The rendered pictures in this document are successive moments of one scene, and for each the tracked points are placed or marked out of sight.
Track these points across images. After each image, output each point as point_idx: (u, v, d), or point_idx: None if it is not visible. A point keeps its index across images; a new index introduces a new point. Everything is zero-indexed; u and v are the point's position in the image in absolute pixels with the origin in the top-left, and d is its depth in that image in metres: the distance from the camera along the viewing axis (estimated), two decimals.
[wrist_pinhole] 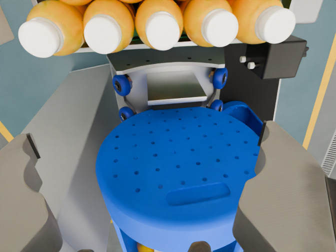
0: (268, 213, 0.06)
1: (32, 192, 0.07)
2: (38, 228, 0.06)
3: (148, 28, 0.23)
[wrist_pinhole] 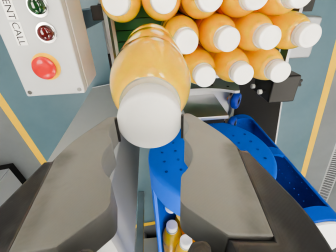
0: (207, 199, 0.07)
1: (104, 175, 0.08)
2: (98, 213, 0.06)
3: (196, 74, 0.36)
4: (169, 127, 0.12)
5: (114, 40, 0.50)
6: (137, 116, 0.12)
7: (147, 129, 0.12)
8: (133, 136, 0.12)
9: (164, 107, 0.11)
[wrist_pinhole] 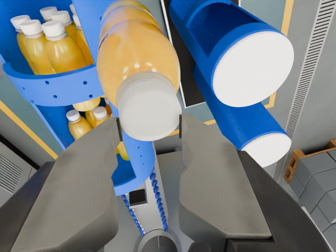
0: (206, 199, 0.07)
1: (105, 175, 0.08)
2: (99, 213, 0.06)
3: None
4: (169, 121, 0.13)
5: None
6: (140, 113, 0.12)
7: (149, 124, 0.13)
8: (135, 132, 0.13)
9: (167, 104, 0.12)
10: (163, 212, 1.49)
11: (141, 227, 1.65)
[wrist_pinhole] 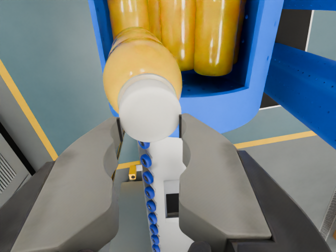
0: (206, 199, 0.07)
1: (105, 175, 0.08)
2: (100, 213, 0.06)
3: None
4: (169, 121, 0.13)
5: None
6: (140, 110, 0.12)
7: (149, 123, 0.13)
8: (135, 131, 0.13)
9: (166, 101, 0.12)
10: None
11: None
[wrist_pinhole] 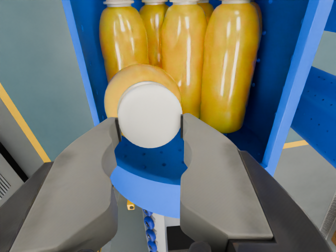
0: (207, 199, 0.07)
1: (104, 176, 0.08)
2: (98, 213, 0.06)
3: None
4: (170, 122, 0.12)
5: None
6: (139, 110, 0.12)
7: (149, 124, 0.12)
8: (134, 133, 0.12)
9: (166, 100, 0.12)
10: None
11: None
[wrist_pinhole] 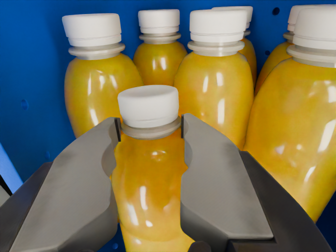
0: (207, 199, 0.07)
1: (104, 176, 0.08)
2: (98, 213, 0.06)
3: None
4: (165, 91, 0.13)
5: None
6: (138, 90, 0.14)
7: (144, 92, 0.13)
8: (129, 95, 0.12)
9: (162, 86, 0.14)
10: None
11: None
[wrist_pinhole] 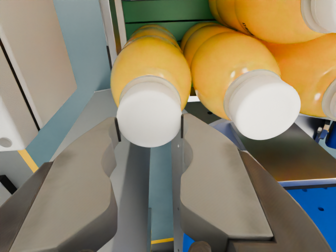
0: (207, 199, 0.07)
1: (104, 175, 0.08)
2: (98, 213, 0.06)
3: None
4: None
5: (119, 20, 0.26)
6: None
7: None
8: None
9: None
10: None
11: None
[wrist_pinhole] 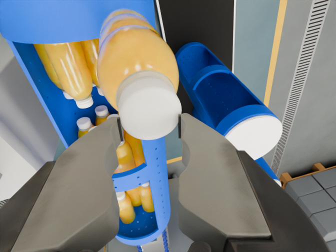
0: (205, 199, 0.07)
1: (106, 175, 0.08)
2: (100, 213, 0.06)
3: None
4: (122, 193, 0.78)
5: None
6: (117, 192, 0.78)
7: (118, 194, 0.78)
8: (116, 195, 0.77)
9: None
10: (166, 244, 1.60)
11: None
